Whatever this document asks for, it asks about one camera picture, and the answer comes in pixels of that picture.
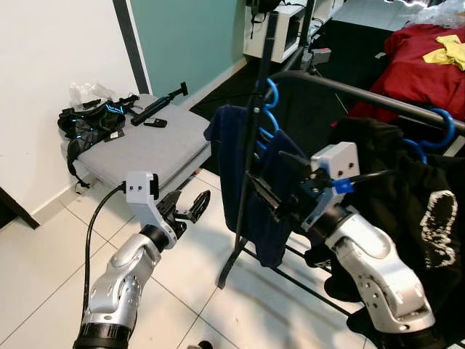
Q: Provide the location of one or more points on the black metal clothes rack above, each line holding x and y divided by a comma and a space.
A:
229, 265

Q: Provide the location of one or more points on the clear plastic bag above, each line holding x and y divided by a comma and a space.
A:
91, 93

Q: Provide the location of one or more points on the teal door panel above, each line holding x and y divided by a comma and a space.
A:
189, 40

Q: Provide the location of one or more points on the black bag with blue trim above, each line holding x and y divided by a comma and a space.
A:
91, 123

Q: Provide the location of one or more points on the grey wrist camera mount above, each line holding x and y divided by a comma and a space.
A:
139, 187
338, 161

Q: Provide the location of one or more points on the small black remote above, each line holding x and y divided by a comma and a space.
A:
155, 123

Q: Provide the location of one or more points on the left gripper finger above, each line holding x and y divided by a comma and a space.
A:
174, 202
197, 205

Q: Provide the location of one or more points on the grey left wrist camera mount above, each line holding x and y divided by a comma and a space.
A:
139, 187

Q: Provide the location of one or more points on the grey cushioned ottoman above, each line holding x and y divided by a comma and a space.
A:
152, 145

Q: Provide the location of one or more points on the black selfie stick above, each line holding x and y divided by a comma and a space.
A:
152, 110

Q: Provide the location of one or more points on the navy blue garment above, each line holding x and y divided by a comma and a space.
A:
232, 160

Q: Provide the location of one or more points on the yellow cloth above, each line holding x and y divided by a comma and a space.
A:
450, 51

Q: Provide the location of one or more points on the black t-shirt with white print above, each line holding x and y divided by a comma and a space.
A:
407, 182

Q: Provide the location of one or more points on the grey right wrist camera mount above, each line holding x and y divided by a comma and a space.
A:
338, 161

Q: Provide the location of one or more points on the grey power adapter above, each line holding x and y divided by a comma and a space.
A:
320, 56

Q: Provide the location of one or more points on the black cabinet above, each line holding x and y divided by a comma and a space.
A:
13, 207

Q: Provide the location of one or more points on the black patterned rug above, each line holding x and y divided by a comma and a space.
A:
349, 51

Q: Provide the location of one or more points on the crumpled clear plastic sheet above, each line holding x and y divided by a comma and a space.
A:
443, 13

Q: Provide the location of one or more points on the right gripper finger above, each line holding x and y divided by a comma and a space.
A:
267, 198
299, 166

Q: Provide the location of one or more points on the white box appliance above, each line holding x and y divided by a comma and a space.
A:
280, 36

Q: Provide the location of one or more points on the black door frame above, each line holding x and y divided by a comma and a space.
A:
129, 43

